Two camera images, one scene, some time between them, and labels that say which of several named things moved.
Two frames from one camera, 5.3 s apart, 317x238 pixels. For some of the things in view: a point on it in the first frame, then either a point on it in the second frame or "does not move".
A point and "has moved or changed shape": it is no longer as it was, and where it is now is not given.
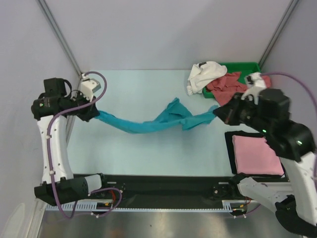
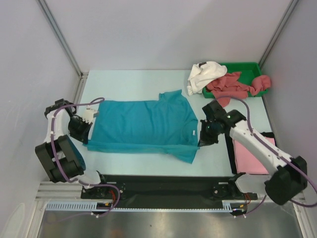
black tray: x=231 y=162 does not move
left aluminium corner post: x=61 y=36 does not move
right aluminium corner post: x=292 y=4 does not move
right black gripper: x=227 y=112 -> x=204 y=140
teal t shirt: x=176 y=115 has moved or changed shape
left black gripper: x=91 y=111 -> x=83 y=136
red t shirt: x=225 y=87 does not move
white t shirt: x=201 y=74 does not move
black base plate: x=167 y=189 does not move
